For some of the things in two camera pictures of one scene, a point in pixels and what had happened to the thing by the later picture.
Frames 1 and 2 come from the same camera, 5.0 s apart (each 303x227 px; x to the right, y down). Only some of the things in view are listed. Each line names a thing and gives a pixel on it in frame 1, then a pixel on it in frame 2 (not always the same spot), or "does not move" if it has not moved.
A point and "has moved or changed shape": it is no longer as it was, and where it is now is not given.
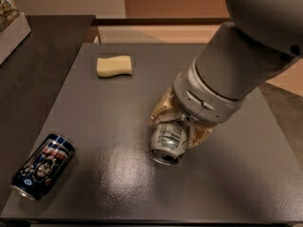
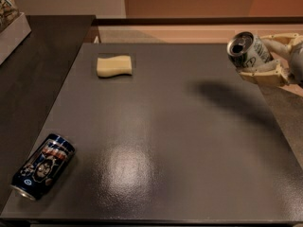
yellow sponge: (119, 64) does not move
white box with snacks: (14, 26) does not move
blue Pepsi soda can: (43, 167) does not move
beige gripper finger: (197, 134) to (283, 43)
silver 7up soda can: (168, 141) has moved or changed shape
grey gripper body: (198, 100) to (297, 62)
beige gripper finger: (167, 109) to (268, 74)
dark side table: (32, 80) does not move
